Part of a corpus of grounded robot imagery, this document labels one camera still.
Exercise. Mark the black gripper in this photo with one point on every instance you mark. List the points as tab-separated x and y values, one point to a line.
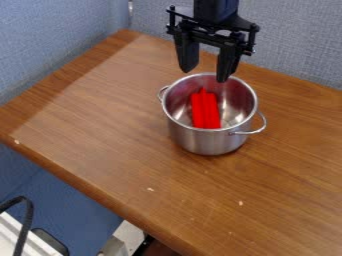
211	23

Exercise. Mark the red plastic block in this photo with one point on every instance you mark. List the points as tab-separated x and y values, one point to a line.
204	110

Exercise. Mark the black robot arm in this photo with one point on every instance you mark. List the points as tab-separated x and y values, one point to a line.
211	23

